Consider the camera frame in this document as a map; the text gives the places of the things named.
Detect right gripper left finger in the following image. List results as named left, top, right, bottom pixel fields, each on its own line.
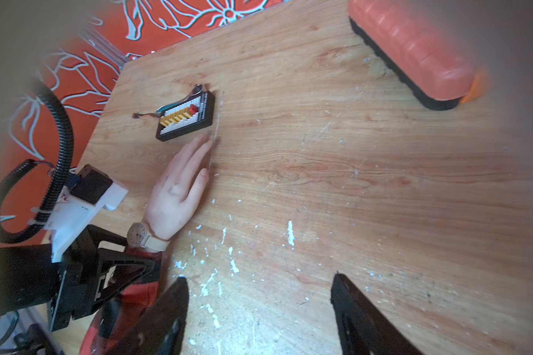
left=108, top=277, right=190, bottom=355

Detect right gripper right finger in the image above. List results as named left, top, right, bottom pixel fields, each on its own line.
left=330, top=273, right=421, bottom=354

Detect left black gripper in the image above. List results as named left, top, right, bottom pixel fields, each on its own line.
left=47, top=225, right=156, bottom=332

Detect red black plaid sleeve forearm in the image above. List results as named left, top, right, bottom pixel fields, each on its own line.
left=79, top=247, right=163, bottom=354

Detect beige wrist watch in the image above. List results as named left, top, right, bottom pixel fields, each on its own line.
left=127, top=222, right=170, bottom=252

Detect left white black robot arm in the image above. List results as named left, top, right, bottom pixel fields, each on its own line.
left=0, top=225, right=160, bottom=331

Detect pale mannequin hand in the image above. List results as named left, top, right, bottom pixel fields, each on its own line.
left=143, top=135, right=213, bottom=241

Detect orange plastic tool case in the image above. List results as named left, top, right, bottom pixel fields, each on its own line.
left=347, top=0, right=492, bottom=111

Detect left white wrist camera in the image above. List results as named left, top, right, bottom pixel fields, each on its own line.
left=44, top=164, right=128, bottom=263

